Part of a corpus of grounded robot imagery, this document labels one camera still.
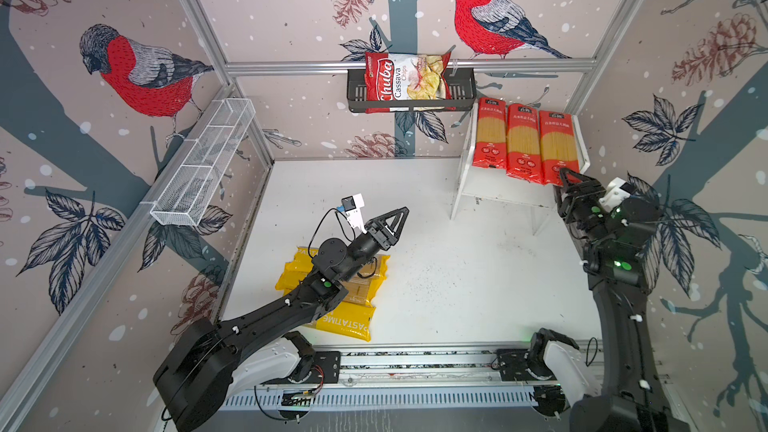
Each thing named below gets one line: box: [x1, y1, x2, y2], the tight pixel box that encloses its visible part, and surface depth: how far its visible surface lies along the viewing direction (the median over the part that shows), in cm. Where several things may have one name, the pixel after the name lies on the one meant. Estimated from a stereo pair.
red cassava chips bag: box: [365, 52, 453, 114], surface depth 89 cm
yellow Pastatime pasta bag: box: [306, 302, 376, 342], surface depth 81 cm
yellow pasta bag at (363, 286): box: [343, 266, 388, 308], surface depth 86 cm
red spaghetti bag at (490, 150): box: [472, 97, 507, 169], surface depth 79 cm
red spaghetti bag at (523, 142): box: [506, 104, 543, 185], surface depth 77 cm
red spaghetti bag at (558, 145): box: [538, 109, 580, 187], surface depth 77 cm
